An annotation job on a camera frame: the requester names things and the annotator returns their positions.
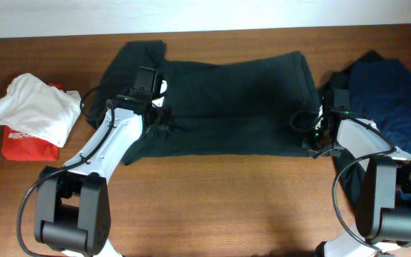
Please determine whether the black Nike t-shirt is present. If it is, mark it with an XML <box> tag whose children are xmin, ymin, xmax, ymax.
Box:
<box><xmin>88</xmin><ymin>41</ymin><xmax>320</xmax><ymax>165</ymax></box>

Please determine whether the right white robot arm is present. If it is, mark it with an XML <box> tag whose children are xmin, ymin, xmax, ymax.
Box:
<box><xmin>302</xmin><ymin>89</ymin><xmax>411</xmax><ymax>257</ymax></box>

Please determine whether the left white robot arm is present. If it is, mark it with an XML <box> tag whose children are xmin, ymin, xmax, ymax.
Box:
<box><xmin>34</xmin><ymin>67</ymin><xmax>167</xmax><ymax>256</ymax></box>

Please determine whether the dark green t-shirt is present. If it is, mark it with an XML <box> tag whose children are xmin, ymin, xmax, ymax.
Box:
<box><xmin>318</xmin><ymin>49</ymin><xmax>385</xmax><ymax>210</ymax></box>

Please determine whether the navy blue t-shirt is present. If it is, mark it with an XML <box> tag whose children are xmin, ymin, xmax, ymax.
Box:
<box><xmin>348</xmin><ymin>59</ymin><xmax>411</xmax><ymax>153</ymax></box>

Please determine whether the white folded t-shirt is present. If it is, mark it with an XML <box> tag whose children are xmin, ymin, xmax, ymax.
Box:
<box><xmin>0</xmin><ymin>73</ymin><xmax>81</xmax><ymax>148</ymax></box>

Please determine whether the red folded t-shirt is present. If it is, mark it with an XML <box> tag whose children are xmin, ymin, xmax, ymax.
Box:
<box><xmin>1</xmin><ymin>83</ymin><xmax>66</xmax><ymax>162</ymax></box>

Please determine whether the right black cable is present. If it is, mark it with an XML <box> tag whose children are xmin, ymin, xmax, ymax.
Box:
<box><xmin>290</xmin><ymin>109</ymin><xmax>397</xmax><ymax>255</ymax></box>

